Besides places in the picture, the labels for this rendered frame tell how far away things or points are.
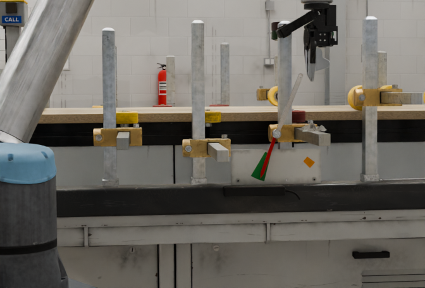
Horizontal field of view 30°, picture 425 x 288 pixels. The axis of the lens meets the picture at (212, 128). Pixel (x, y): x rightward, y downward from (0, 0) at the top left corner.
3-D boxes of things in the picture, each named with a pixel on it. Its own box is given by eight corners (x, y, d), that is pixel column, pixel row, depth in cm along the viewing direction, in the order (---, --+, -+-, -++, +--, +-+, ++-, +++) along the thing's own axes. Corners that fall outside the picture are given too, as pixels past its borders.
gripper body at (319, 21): (338, 47, 217) (338, 2, 216) (307, 47, 216) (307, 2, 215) (331, 49, 224) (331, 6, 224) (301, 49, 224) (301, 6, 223)
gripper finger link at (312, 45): (316, 63, 216) (316, 30, 215) (310, 63, 216) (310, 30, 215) (312, 64, 220) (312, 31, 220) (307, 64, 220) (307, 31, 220)
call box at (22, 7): (24, 28, 216) (24, -1, 216) (-1, 28, 216) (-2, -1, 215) (28, 30, 223) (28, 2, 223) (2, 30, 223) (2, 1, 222)
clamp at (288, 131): (317, 142, 227) (317, 124, 227) (271, 142, 226) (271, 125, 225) (313, 140, 233) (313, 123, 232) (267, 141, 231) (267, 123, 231)
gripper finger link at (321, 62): (331, 81, 218) (331, 47, 217) (310, 81, 217) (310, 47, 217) (328, 81, 221) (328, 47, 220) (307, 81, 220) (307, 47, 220)
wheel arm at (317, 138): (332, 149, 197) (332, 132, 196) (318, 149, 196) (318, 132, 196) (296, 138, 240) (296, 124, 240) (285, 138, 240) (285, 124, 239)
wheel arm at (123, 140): (129, 152, 197) (129, 135, 197) (116, 153, 196) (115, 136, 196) (130, 141, 240) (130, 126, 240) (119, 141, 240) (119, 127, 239)
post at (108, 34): (116, 199, 223) (114, 27, 221) (104, 199, 223) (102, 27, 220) (117, 197, 227) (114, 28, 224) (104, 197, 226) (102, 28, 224)
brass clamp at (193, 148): (231, 157, 224) (231, 139, 224) (183, 157, 223) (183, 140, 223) (228, 155, 230) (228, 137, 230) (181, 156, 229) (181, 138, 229)
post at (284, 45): (291, 188, 228) (291, 20, 225) (279, 188, 227) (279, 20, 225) (289, 187, 231) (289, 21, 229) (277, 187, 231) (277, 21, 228)
